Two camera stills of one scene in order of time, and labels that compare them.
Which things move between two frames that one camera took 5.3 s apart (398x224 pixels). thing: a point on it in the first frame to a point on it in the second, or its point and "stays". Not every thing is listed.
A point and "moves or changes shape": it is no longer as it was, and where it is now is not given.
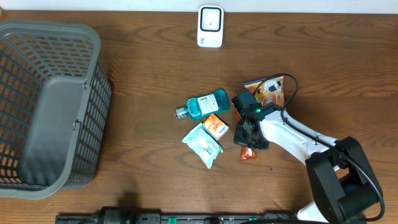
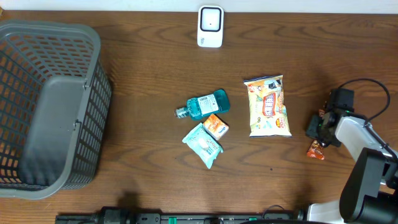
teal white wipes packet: (203, 145) stays
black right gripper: (261, 145) to (313, 121)
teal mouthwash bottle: (214, 102) stays
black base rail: (122, 215) stays
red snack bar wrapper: (247, 153) moves or changes shape
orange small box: (214, 126) stays
